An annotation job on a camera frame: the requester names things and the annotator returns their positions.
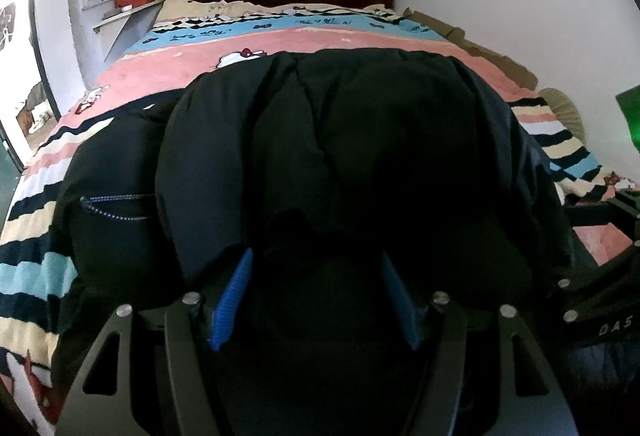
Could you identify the black hooded puffer jacket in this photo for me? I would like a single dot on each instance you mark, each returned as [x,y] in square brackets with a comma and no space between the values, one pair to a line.
[350,140]

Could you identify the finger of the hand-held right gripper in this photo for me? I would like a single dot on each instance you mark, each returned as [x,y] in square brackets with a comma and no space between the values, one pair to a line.
[627,206]
[569,301]

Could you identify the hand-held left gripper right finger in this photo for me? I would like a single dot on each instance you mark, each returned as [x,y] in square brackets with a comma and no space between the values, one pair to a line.
[400,301]

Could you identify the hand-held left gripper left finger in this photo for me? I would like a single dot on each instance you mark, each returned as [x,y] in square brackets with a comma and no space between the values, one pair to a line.
[235,296]

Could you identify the beige woven fan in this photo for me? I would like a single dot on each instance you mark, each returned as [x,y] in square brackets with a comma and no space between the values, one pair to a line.
[562,110]

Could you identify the dark clothes pile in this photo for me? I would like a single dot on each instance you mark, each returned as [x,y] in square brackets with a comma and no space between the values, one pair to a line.
[32,103]

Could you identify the dark door frame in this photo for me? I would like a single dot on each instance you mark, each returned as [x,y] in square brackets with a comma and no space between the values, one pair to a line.
[42,65]

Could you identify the striped cartoon cat blanket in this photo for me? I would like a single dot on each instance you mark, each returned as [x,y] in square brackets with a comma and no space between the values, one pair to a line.
[150,75]

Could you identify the dark green door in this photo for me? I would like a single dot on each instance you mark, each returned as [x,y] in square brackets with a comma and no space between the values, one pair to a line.
[9,150]

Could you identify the white bedside shelf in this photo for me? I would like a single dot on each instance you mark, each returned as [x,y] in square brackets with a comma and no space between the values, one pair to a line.
[127,23]

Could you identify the blue cloth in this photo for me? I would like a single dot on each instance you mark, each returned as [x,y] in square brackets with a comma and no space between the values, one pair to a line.
[605,373]

